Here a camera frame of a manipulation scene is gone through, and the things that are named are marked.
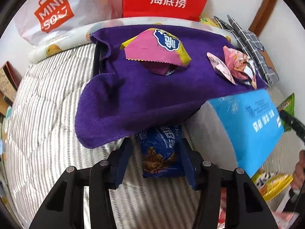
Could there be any light pink snack packet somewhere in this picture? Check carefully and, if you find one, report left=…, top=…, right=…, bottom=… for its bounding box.
left=207, top=52, right=237, bottom=86

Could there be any red white jelly packet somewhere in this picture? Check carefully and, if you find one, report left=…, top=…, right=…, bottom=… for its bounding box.
left=217, top=188, right=226, bottom=229

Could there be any brown patterned box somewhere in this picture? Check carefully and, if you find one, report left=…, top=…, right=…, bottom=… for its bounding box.
left=1, top=61, right=21, bottom=103

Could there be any blue nut snack packet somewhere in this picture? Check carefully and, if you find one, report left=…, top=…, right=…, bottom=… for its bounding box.
left=136, top=125, right=185, bottom=178

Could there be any fruit print rolled mat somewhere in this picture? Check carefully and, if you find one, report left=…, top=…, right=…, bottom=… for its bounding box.
left=27, top=17, right=238, bottom=64

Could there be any white Miniso plastic bag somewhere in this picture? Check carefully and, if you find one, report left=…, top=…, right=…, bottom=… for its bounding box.
left=14, top=0, right=122, bottom=46

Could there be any yellow bag behind roll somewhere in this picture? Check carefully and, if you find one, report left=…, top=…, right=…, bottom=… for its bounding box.
left=199, top=17, right=222, bottom=28

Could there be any magenta yellow snack packet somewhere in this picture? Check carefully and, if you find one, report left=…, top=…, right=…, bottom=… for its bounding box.
left=120, top=28, right=191, bottom=76

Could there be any pink cartoon snack packet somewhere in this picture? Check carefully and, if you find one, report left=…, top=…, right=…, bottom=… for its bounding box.
left=223, top=46, right=258, bottom=90

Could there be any brown wooden door frame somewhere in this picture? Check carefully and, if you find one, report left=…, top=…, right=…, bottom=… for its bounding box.
left=249, top=0, right=278, bottom=36

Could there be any green snack packet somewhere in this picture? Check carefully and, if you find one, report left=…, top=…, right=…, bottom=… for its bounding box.
left=277, top=93, right=295, bottom=132

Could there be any person's right hand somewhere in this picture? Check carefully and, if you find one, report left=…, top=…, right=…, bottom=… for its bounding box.
left=291, top=150, right=305, bottom=190

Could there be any purple towel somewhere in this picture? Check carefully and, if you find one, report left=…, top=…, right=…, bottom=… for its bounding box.
left=75, top=25, right=252, bottom=148

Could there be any blue tissue pack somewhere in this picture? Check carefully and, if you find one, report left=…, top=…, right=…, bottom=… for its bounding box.
left=185, top=88, right=285, bottom=178

